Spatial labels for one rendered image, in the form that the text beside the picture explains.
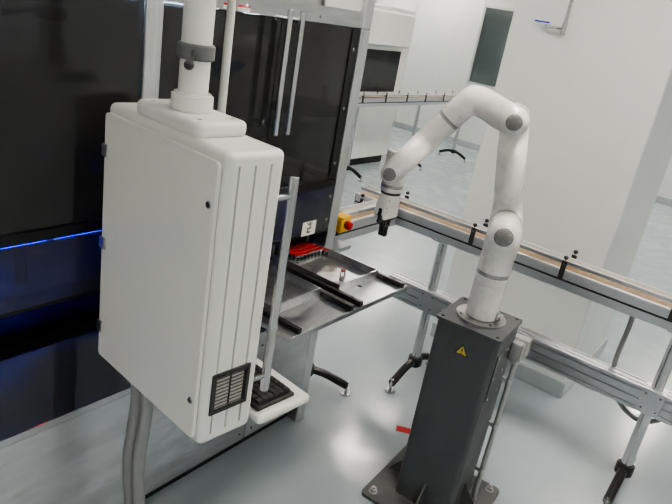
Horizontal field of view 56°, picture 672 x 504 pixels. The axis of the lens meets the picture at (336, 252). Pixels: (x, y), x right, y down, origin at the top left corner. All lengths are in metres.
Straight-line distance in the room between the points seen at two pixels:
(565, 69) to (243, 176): 2.49
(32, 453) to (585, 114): 2.89
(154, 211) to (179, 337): 0.31
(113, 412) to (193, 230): 0.95
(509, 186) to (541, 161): 1.38
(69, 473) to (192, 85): 1.32
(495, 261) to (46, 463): 1.60
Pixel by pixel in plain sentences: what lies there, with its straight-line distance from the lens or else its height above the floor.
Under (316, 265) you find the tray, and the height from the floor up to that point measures 0.88.
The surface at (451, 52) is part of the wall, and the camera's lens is 11.25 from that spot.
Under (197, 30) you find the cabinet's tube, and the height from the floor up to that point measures 1.76.
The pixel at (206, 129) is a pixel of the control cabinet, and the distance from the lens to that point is 1.44.
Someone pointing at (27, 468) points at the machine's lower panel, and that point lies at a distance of 2.16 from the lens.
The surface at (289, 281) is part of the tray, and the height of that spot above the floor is 0.88.
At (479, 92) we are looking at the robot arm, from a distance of 2.25.
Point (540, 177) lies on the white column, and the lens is 3.65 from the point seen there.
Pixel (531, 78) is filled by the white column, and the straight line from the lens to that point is 3.66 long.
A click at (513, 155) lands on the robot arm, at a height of 1.49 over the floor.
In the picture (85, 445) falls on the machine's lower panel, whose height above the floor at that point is 0.45.
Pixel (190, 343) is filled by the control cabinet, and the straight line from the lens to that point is 1.55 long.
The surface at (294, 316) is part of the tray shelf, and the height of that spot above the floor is 0.88.
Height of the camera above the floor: 1.87
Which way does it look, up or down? 21 degrees down
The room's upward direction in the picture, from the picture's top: 10 degrees clockwise
